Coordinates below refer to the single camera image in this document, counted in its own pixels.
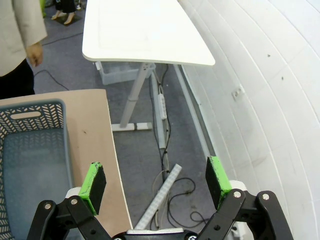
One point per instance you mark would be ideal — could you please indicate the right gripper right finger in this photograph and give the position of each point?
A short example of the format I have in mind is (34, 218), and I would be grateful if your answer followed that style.
(220, 180)

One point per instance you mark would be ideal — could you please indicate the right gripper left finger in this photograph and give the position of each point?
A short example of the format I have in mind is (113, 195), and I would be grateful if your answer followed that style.
(93, 185)

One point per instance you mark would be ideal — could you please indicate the person's left hand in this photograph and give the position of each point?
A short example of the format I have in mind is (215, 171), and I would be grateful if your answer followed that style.
(35, 53)

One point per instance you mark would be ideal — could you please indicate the grey plastic lattice basket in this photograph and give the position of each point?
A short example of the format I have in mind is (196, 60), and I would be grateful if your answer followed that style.
(35, 150)

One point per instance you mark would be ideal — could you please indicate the white power strip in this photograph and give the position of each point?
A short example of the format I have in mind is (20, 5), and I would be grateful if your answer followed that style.
(162, 105)

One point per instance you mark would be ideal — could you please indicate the clear plastic storage bin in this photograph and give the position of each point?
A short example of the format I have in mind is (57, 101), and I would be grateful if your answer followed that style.
(117, 73)

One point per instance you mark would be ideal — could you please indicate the person's black trousers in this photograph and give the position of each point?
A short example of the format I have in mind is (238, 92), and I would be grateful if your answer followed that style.
(15, 85)

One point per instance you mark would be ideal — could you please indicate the white rounded table top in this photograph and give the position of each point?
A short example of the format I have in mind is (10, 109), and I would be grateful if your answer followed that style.
(140, 30)

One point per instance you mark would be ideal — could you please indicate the white perforated rail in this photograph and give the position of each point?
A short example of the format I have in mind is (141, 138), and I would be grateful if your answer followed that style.
(162, 192)

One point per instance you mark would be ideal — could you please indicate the white wall socket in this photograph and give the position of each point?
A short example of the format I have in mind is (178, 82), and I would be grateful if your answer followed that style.
(237, 93)

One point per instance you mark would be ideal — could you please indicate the white table leg frame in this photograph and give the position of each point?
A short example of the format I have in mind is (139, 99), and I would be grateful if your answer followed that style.
(135, 92)

